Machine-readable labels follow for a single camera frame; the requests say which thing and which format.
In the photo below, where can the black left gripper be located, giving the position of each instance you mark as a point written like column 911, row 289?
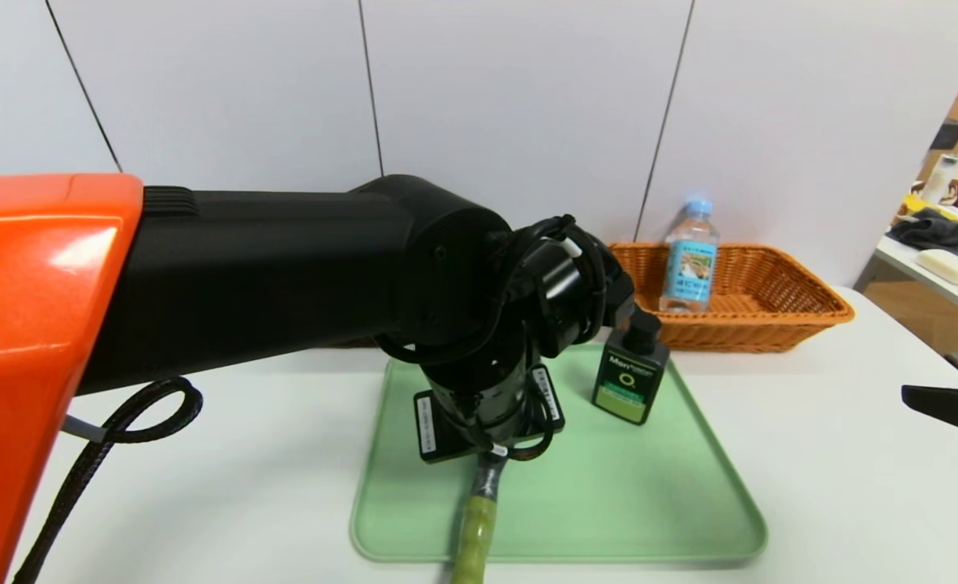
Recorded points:
column 431, row 428

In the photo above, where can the clear water bottle blue cap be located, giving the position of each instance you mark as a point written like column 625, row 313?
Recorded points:
column 689, row 268

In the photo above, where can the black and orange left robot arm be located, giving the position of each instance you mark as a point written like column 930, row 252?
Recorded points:
column 243, row 268

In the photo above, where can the orange wicker basket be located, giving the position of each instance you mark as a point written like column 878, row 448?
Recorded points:
column 771, row 324

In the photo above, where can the white soap block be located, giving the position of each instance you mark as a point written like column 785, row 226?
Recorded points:
column 947, row 268

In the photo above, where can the dark grey cloth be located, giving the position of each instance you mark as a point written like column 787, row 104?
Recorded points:
column 941, row 234

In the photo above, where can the black pump bottle green label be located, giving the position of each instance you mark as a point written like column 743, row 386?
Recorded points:
column 629, row 385

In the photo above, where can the yellow background item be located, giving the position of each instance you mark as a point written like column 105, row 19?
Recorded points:
column 921, row 207

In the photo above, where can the light green plastic tray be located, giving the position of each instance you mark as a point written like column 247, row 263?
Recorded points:
column 641, row 503

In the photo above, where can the white plastic bottle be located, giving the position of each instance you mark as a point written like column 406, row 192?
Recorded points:
column 937, row 182

